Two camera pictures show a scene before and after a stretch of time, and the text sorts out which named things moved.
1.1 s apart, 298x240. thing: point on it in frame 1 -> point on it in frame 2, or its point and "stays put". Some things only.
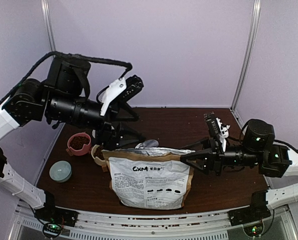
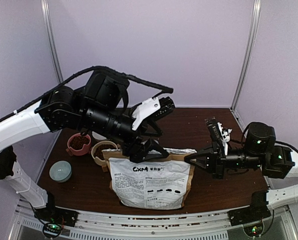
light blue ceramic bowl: (60, 171) stays put
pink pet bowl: (78, 144) stays put
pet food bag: (150, 178) stays put
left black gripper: (110, 138) -> (137, 155)
